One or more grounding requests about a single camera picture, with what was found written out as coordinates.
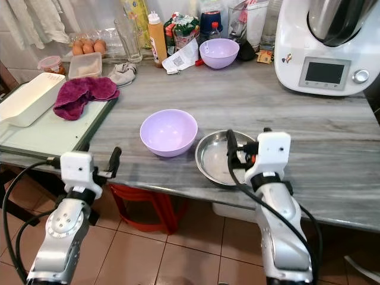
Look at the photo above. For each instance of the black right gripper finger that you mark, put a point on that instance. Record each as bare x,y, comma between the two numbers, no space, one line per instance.
231,145
266,130

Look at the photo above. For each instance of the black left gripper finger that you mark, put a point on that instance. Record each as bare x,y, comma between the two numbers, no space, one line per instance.
84,147
114,160

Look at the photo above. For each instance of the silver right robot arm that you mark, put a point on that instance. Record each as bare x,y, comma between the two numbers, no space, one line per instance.
282,225

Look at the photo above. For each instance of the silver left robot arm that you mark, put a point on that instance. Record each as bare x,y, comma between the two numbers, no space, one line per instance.
62,237

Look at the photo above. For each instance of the small shallow steel bowl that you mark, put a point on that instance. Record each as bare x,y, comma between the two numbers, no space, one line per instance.
214,157

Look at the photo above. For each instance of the green rimmed cutting board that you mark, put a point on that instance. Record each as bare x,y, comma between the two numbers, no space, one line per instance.
53,136

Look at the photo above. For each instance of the red plastic stool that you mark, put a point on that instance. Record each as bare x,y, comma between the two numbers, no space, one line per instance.
142,205

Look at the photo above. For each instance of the maroon towel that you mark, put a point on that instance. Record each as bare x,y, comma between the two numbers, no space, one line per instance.
83,95

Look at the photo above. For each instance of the white plastic bin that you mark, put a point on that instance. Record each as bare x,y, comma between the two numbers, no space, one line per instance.
231,212

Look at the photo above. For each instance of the lilac plastic bowl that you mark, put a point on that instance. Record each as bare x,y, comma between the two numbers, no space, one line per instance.
219,53
168,133

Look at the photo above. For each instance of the white plastic tray container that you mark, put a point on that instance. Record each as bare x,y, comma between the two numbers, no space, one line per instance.
29,98

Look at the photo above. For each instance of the small yellow box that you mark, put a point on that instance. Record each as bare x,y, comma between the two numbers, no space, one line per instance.
265,56

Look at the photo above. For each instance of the clear lidded food container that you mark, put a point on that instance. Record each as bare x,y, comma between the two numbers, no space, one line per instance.
85,66

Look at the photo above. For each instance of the black pouch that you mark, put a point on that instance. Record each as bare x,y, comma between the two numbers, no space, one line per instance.
246,50

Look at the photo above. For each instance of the grey crumpled cloth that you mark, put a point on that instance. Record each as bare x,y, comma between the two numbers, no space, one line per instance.
123,74

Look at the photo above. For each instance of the white kitchen cooking machine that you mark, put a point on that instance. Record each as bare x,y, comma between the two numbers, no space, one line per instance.
297,50

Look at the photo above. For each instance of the small jar with pink lid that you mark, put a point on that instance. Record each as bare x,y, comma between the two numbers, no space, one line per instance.
51,64

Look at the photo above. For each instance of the brown egg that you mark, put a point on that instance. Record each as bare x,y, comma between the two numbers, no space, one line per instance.
100,46
88,47
78,48

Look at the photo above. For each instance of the white packet with code print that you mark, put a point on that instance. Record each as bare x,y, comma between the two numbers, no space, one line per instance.
181,59

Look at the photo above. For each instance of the dark wooden chair back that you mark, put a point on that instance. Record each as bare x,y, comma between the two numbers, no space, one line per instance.
7,80

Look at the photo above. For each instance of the white and red bag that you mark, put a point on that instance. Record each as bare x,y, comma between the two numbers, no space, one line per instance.
257,21

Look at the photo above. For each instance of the clear measuring jug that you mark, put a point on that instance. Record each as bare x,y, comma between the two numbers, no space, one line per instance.
237,24

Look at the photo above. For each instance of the tall clear glass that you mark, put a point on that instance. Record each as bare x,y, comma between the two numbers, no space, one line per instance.
129,41

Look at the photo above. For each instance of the orange sauce bottle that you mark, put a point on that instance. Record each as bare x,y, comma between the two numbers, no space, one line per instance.
157,44

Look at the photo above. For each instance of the dark blue jar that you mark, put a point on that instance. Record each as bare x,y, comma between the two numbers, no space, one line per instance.
211,16

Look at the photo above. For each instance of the green snack bag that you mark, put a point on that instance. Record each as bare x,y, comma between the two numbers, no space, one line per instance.
184,27

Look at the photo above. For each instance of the white hanging towel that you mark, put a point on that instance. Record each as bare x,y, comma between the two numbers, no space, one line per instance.
16,21
48,18

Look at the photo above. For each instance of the yellow food bag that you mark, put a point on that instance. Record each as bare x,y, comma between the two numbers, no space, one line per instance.
136,18

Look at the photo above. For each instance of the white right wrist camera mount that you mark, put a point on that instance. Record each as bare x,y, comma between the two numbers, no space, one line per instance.
272,151

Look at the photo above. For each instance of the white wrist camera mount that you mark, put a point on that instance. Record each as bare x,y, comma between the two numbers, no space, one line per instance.
272,151
77,172

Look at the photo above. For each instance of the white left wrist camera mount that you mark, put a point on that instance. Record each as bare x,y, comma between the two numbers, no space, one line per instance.
77,172

